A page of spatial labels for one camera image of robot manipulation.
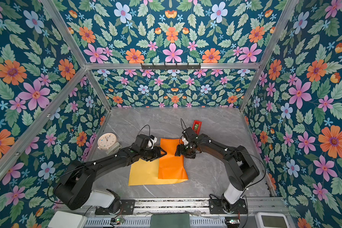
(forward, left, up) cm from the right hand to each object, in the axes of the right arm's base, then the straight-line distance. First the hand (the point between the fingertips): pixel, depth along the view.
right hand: (182, 152), depth 88 cm
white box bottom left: (-36, +58, -2) cm, 69 cm away
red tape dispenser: (+19, -9, +2) cm, 21 cm away
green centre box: (-35, +5, -5) cm, 36 cm away
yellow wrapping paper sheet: (-11, +22, -6) cm, 26 cm away
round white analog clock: (+9, +52, -2) cm, 53 cm away
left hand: (-3, +9, +3) cm, 10 cm away
